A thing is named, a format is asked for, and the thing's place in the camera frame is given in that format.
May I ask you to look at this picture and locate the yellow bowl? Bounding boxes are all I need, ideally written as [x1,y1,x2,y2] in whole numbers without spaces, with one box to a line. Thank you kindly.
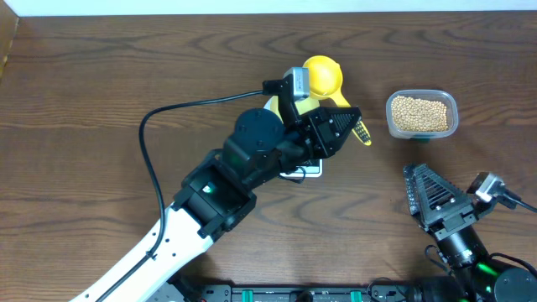
[263,96,320,119]

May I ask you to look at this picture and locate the yellow measuring scoop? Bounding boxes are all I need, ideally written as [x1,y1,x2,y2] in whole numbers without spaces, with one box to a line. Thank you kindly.
[301,55,373,147]

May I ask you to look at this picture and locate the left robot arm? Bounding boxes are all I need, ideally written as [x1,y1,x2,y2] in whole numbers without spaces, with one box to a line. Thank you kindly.
[76,107,361,301]

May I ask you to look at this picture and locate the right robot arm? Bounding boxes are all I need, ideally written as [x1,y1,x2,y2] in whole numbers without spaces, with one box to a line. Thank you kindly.
[404,164,536,302]

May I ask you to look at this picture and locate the white digital kitchen scale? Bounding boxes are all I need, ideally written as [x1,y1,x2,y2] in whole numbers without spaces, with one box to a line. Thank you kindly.
[280,159,323,180]

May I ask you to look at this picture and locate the clear plastic container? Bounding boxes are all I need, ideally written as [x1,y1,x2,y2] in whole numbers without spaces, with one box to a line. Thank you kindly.
[386,89,459,139]

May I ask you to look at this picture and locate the soybeans in container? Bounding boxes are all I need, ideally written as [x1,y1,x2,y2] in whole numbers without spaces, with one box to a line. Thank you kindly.
[390,96,448,132]

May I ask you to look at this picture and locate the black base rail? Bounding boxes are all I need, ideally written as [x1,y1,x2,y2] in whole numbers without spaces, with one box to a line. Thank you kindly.
[177,283,409,302]

